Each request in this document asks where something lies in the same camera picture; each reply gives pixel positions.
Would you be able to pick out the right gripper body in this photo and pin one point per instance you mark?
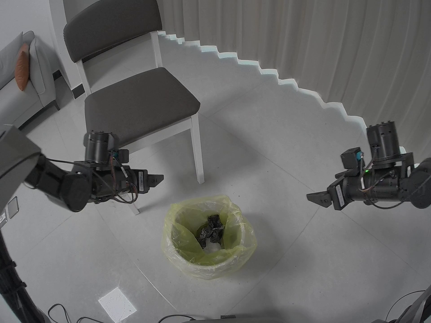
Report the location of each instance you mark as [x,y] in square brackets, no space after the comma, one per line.
[360,188]

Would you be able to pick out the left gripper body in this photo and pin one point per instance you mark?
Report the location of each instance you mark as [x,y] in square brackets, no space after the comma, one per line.
[118,183]

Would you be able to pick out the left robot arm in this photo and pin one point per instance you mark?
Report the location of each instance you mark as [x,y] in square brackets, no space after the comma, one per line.
[20,160]

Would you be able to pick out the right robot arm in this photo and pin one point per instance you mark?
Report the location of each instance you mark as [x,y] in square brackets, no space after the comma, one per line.
[384,140]

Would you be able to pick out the yellow plastic bag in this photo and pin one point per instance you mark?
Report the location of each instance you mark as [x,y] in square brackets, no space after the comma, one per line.
[181,237]

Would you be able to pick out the crumpled black plastic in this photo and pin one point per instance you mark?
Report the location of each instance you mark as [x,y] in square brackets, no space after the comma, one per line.
[211,229]

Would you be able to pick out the white trash bin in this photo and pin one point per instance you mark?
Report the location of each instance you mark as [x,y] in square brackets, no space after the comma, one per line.
[215,266]

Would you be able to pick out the dark grey cushioned white chair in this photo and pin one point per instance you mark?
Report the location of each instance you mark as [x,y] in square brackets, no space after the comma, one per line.
[141,99]

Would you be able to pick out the crumpled white paper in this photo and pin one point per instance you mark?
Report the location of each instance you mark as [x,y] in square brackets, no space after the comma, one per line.
[212,246]

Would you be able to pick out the grey sofa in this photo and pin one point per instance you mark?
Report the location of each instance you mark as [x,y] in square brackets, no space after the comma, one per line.
[13,96]

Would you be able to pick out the orange pillow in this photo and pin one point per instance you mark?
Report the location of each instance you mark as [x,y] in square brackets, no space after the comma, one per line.
[22,67]

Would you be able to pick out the white curtain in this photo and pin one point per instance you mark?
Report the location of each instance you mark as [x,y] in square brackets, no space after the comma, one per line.
[303,29]

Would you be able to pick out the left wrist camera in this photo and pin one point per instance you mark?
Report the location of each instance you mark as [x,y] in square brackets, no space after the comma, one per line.
[122,155]

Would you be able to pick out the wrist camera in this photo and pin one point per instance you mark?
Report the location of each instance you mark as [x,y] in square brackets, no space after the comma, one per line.
[122,155]
[350,158]

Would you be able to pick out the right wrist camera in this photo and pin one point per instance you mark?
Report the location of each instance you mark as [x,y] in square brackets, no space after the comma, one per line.
[350,158]

